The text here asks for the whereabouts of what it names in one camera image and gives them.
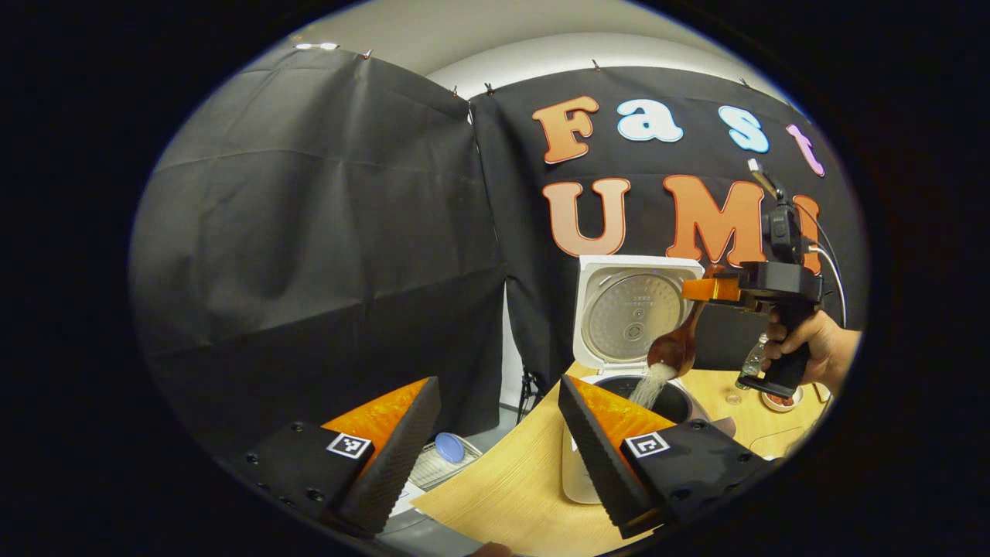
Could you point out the ceiling light panel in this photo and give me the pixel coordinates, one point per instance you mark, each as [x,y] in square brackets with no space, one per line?
[315,46]

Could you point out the white flat box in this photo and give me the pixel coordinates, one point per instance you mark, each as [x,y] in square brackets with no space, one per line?
[406,499]

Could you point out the white round plate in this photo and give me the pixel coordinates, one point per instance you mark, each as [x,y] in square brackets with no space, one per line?
[781,401]

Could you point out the white rice cooker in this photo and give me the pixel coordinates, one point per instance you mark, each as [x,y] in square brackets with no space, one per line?
[630,309]

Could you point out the white slatted tray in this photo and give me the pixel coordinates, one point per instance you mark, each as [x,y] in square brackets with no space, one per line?
[433,472]

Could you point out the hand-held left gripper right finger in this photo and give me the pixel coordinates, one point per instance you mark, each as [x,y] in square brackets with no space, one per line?
[595,468]

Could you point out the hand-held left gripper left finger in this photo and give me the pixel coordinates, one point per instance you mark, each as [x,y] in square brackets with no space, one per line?
[398,464]

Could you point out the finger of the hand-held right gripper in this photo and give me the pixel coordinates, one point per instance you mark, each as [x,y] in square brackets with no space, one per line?
[711,290]

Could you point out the black backdrop cloth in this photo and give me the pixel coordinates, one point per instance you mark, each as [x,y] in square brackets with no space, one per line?
[309,232]

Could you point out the clear plastic water bottle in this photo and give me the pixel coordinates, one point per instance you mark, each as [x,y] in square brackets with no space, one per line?
[752,363]

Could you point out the brown wooden spoon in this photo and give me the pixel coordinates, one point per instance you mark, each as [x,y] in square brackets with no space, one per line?
[673,352]

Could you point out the blue round lid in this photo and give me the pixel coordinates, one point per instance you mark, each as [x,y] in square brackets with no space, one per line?
[449,447]

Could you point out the white rice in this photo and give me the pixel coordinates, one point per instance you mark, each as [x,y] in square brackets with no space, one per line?
[650,387]

